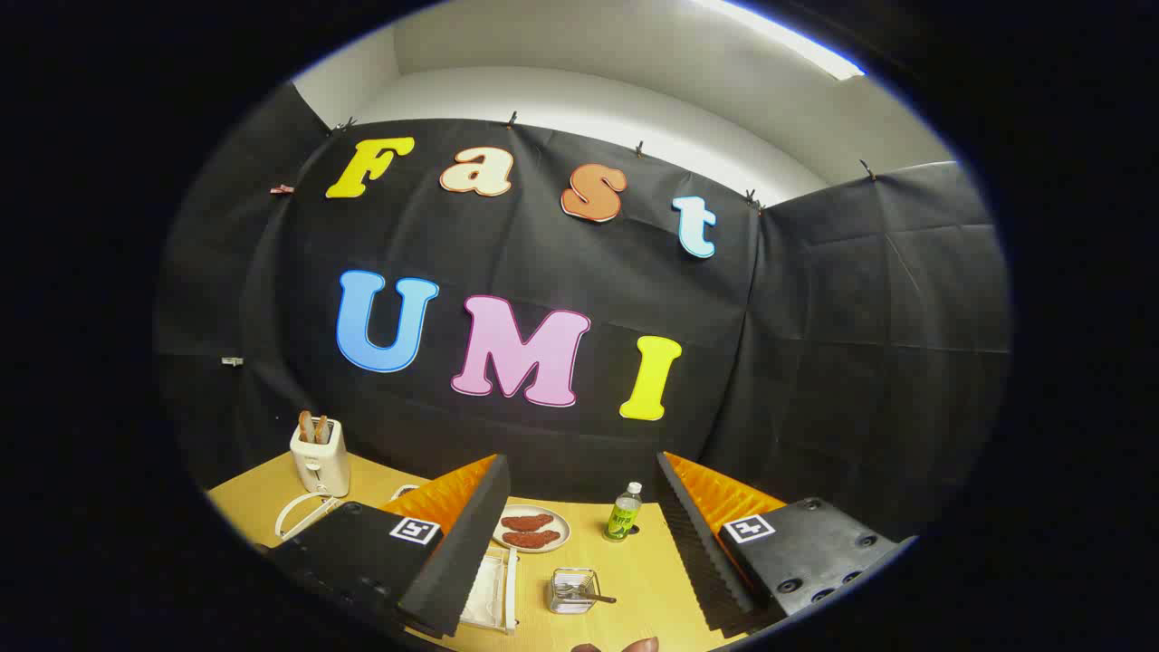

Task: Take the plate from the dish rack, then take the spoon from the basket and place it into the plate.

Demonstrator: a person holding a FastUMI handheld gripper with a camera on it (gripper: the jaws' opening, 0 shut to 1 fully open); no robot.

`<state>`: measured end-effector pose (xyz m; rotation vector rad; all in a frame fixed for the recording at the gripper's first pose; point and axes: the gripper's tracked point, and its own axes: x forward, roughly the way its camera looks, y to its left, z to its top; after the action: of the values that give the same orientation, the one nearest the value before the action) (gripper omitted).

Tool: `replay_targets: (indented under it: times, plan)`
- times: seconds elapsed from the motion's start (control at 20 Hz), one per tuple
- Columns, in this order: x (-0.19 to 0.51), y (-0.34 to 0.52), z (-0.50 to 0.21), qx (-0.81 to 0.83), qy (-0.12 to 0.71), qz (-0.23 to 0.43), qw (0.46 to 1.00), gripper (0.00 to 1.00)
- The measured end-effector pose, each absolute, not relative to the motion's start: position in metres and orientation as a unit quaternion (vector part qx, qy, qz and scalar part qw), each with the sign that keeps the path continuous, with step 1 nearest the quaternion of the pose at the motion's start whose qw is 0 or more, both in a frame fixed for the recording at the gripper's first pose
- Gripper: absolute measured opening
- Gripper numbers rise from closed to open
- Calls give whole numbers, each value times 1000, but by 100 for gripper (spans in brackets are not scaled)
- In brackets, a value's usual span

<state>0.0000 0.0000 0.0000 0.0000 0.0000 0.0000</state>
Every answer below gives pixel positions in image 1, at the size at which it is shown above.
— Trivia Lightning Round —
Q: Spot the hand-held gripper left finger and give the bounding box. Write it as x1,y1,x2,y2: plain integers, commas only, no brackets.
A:
268,453,512,640

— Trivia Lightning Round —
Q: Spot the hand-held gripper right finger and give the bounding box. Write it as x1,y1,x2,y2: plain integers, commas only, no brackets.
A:
655,451,917,639

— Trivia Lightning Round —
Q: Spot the white wire dish rack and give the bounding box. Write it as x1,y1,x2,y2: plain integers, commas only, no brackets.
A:
274,484,522,635

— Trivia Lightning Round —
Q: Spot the silver wire basket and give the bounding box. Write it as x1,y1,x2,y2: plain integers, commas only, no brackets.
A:
549,568,599,615

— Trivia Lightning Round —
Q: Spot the white round plate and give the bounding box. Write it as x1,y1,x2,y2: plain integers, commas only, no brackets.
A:
492,504,571,553

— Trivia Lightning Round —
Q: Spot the white drip tray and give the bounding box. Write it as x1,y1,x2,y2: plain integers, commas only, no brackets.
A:
460,552,510,630

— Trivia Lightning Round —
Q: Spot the green label drink bottle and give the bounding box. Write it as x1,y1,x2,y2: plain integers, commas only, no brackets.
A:
604,482,644,542

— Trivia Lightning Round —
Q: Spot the cream toaster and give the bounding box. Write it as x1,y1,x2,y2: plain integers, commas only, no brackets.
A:
290,417,351,497

